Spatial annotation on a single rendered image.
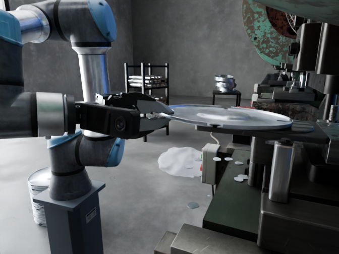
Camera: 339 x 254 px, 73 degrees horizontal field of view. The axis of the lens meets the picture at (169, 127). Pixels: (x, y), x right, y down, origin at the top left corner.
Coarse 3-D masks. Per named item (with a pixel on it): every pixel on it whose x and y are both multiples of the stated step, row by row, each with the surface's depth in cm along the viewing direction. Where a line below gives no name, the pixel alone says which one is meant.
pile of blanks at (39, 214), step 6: (30, 186) 131; (36, 186) 128; (48, 186) 128; (30, 192) 135; (36, 192) 129; (36, 204) 131; (36, 210) 133; (42, 210) 131; (36, 216) 134; (42, 216) 134; (36, 222) 136; (42, 222) 134
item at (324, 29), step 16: (304, 32) 40; (320, 32) 39; (336, 32) 36; (288, 48) 49; (304, 48) 41; (320, 48) 38; (336, 48) 37; (304, 64) 41; (320, 64) 38; (336, 64) 37
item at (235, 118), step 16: (176, 112) 53; (192, 112) 54; (208, 112) 51; (224, 112) 53; (240, 112) 54; (256, 112) 60; (272, 112) 57; (224, 128) 39; (240, 128) 38; (256, 128) 39; (272, 128) 40
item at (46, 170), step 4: (44, 168) 150; (48, 168) 150; (36, 172) 144; (40, 172) 144; (44, 172) 144; (48, 172) 143; (32, 176) 139; (36, 176) 139; (40, 176) 139; (44, 176) 138; (48, 176) 138; (28, 180) 134; (36, 180) 134; (40, 180) 134; (44, 180) 134; (48, 180) 134; (32, 184) 129; (36, 184) 129; (40, 184) 129; (44, 184) 129; (48, 184) 129
